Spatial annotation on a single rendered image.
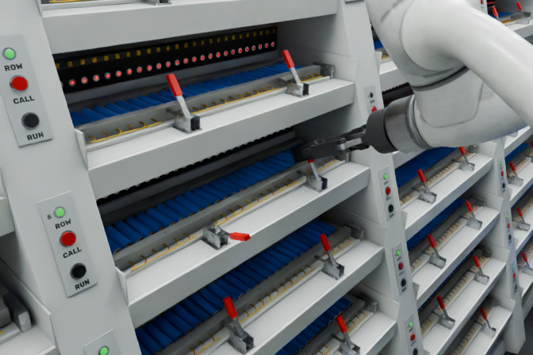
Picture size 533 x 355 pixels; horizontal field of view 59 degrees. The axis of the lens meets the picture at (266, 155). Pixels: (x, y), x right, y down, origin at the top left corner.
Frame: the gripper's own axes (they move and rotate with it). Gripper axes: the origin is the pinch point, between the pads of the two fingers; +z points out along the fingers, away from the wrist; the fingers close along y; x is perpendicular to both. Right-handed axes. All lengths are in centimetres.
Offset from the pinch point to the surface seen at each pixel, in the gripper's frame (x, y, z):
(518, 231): -63, 109, 13
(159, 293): -9.5, -39.6, -0.5
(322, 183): -7.0, 0.8, 0.3
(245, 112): 11.0, -14.5, -2.4
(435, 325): -62, 41, 14
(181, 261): -7.4, -33.7, 1.4
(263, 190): -3.8, -10.4, 4.8
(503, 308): -82, 85, 16
